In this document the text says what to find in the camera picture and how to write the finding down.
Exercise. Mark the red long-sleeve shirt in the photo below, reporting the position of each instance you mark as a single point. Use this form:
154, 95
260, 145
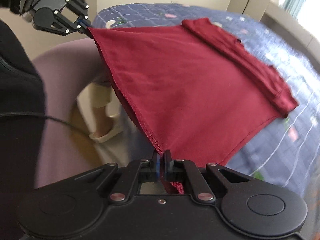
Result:
187, 80

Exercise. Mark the beige window seat cabinet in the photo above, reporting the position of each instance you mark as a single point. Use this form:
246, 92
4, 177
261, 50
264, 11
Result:
287, 22

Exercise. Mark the blue checked floral quilt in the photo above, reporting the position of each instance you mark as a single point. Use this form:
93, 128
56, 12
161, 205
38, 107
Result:
287, 55

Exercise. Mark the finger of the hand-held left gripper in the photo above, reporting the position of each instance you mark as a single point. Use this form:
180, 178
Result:
81, 7
68, 25

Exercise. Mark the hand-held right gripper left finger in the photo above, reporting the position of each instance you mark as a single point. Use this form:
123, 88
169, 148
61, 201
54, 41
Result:
156, 166

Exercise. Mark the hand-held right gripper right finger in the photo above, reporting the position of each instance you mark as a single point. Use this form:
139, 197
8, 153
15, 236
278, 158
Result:
167, 166

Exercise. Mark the person's black top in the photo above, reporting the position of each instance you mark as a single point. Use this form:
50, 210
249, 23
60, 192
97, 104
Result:
17, 92

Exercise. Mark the beige slipper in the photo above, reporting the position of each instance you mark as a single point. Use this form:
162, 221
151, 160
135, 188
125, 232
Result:
110, 132
92, 95

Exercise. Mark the person's foot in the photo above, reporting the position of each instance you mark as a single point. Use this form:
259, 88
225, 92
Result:
100, 120

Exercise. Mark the person's pink trousers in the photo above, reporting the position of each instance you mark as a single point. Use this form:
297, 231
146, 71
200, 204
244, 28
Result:
70, 57

